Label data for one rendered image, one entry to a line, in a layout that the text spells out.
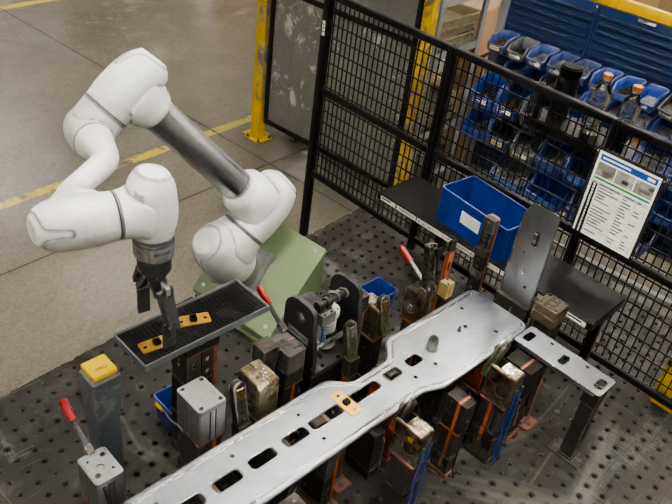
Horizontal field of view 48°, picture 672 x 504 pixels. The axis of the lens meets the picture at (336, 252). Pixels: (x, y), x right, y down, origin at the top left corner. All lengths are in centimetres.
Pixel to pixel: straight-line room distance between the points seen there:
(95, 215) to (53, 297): 233
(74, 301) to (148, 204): 229
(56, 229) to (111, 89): 62
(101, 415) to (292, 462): 46
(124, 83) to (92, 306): 189
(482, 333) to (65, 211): 126
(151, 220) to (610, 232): 149
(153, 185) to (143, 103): 56
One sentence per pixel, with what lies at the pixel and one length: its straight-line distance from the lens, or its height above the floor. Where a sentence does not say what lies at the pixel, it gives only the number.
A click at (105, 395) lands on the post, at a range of 181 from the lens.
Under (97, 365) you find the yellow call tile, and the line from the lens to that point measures 179.
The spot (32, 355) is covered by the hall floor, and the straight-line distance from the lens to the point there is 354.
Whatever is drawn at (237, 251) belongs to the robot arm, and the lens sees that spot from 236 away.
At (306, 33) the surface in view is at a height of 85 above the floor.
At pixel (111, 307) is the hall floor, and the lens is 373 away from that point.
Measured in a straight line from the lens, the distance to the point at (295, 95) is 482.
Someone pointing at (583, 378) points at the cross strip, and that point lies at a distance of 222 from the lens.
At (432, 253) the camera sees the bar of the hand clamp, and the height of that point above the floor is 118.
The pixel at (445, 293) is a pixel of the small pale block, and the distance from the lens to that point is 229.
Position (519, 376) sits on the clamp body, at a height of 104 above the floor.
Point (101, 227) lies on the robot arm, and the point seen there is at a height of 156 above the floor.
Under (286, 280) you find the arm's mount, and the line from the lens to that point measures 248.
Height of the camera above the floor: 241
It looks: 36 degrees down
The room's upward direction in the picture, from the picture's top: 8 degrees clockwise
